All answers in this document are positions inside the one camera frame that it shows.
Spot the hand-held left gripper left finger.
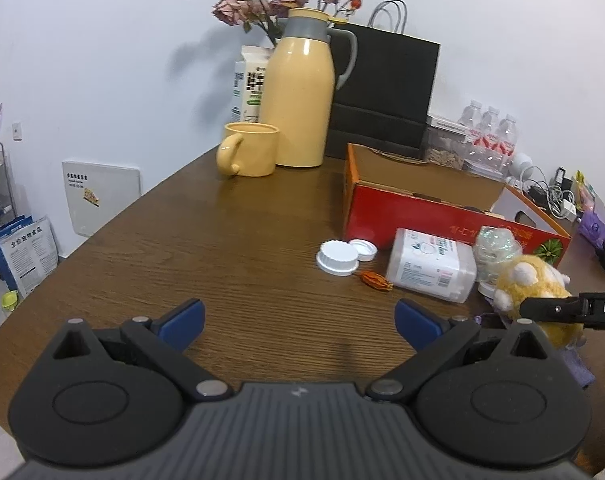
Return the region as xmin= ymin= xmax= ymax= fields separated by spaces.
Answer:
xmin=47 ymin=299 xmax=233 ymax=403

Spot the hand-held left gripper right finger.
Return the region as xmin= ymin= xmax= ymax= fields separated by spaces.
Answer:
xmin=365 ymin=297 xmax=554 ymax=404

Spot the yellow plush toy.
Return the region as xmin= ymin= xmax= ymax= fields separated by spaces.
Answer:
xmin=492 ymin=254 xmax=585 ymax=348

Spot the white plastic bottle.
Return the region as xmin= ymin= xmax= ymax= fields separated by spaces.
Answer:
xmin=385 ymin=228 xmax=478 ymax=304

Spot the lilac knitted pouch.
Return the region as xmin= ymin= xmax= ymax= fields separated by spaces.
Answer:
xmin=562 ymin=345 xmax=596 ymax=387

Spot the clear plastic bottle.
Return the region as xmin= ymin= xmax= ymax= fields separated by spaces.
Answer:
xmin=472 ymin=226 xmax=524 ymax=296

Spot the small white cap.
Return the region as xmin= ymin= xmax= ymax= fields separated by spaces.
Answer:
xmin=349 ymin=239 xmax=379 ymax=262

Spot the large white ribbed cap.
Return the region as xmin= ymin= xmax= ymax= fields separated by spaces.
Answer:
xmin=316 ymin=240 xmax=360 ymax=277

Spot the red orange cardboard box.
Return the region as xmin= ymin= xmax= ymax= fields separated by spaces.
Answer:
xmin=342 ymin=142 xmax=573 ymax=268

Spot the purple printed pouch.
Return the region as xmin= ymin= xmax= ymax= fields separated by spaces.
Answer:
xmin=579 ymin=210 xmax=605 ymax=247

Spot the dried orange flower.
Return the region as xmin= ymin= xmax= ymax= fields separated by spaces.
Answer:
xmin=357 ymin=270 xmax=394 ymax=292

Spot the colourful snack packet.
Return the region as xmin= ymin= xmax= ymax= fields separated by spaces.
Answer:
xmin=573 ymin=170 xmax=598 ymax=211

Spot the blue white printed bag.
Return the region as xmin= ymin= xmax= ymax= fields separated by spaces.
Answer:
xmin=0 ymin=215 xmax=59 ymax=297

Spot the clear water bottle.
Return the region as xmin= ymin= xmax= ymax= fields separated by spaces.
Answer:
xmin=475 ymin=106 xmax=501 ymax=175
xmin=492 ymin=114 xmax=519 ymax=178
xmin=457 ymin=100 xmax=484 ymax=171

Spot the clear jar of seeds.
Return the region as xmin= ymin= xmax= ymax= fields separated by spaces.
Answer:
xmin=422 ymin=114 xmax=475 ymax=168

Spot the yellow ceramic mug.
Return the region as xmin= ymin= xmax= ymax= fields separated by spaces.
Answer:
xmin=216 ymin=122 xmax=280 ymax=177

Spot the white milk carton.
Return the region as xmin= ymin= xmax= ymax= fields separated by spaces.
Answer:
xmin=231 ymin=45 xmax=274 ymax=124

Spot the black paper bag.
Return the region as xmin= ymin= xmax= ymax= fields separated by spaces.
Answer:
xmin=325 ymin=0 xmax=441 ymax=161

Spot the yellow thermos jug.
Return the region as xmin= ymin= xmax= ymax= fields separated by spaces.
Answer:
xmin=258 ymin=8 xmax=358 ymax=168

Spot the tangle of cables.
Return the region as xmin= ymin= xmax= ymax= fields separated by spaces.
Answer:
xmin=519 ymin=170 xmax=580 ymax=221

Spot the white wall panel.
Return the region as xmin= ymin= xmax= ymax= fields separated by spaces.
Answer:
xmin=61 ymin=160 xmax=143 ymax=238

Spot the metal wire rack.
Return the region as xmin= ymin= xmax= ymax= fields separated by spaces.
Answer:
xmin=0 ymin=142 xmax=18 ymax=221

